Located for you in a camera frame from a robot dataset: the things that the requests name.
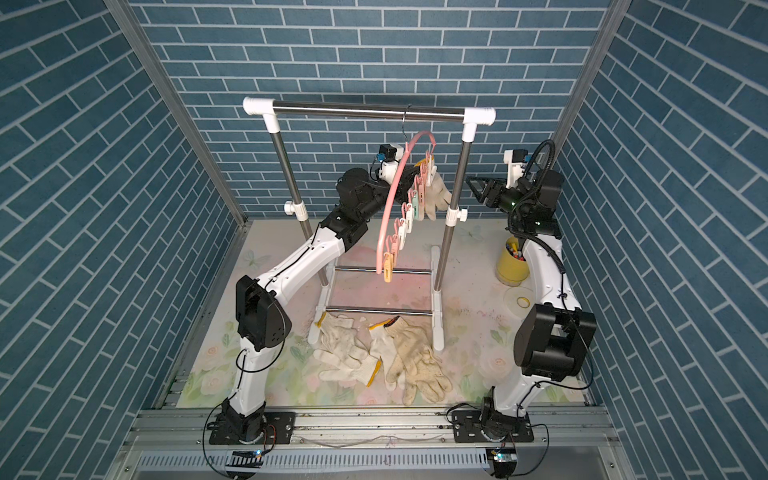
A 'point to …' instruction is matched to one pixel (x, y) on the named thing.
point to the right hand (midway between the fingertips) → (477, 182)
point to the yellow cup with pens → (512, 268)
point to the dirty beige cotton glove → (418, 363)
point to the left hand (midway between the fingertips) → (427, 169)
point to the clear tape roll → (518, 301)
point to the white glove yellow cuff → (382, 344)
